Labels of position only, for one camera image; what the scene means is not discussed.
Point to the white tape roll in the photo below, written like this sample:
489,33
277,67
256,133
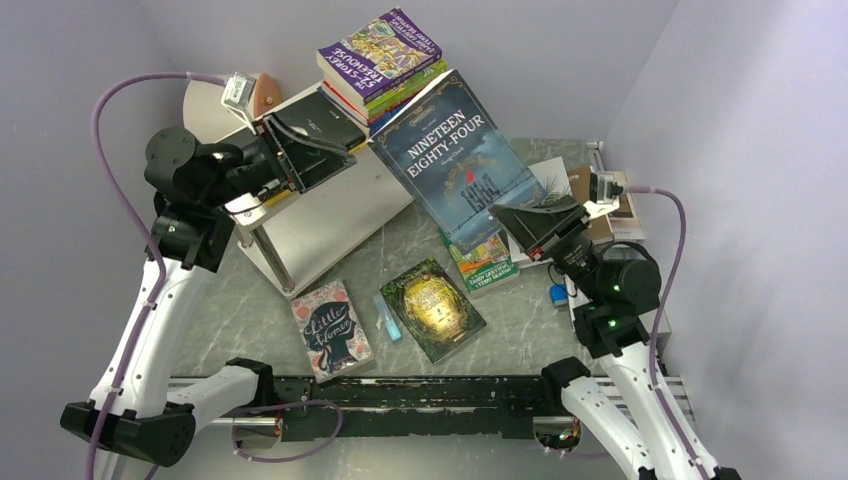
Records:
209,121

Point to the yellow Little Prince book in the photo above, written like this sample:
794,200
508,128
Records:
285,195

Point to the blue orange book in stack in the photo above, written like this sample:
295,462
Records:
357,113

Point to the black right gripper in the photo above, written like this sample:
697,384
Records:
534,227

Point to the white two-tier shelf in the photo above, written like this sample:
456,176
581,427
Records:
295,239

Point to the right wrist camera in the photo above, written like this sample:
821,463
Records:
604,194

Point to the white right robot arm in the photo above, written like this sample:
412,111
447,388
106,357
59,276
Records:
652,438

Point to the floral Little Women book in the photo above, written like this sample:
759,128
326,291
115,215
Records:
331,331

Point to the blue Nineteen Eighty-Four book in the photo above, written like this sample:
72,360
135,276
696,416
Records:
450,156

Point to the white palm leaf book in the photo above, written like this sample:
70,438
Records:
553,175

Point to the green 104-storey treehouse book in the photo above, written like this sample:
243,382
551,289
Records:
487,266

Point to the white magazine with photo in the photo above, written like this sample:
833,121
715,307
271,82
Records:
622,224

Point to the purple treehouse book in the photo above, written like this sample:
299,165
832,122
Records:
378,57

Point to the grey laptop box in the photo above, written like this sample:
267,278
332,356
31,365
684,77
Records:
662,318

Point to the blue round tape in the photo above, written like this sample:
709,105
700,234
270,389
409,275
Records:
559,295

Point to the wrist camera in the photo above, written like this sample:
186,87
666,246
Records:
238,95
604,194

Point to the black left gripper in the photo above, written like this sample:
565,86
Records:
305,162

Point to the light blue glue stick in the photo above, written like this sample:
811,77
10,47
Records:
386,318

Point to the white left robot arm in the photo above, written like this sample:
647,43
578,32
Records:
132,412

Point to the black Moon and Sixpence book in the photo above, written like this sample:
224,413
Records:
318,118

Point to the brown cover book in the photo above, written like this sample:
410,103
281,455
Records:
599,229

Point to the green treehouse book in stack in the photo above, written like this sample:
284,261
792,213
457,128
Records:
396,95

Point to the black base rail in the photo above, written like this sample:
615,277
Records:
519,407

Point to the dark green garden book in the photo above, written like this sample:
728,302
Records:
433,309

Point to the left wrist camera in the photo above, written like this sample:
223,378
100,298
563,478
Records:
238,95

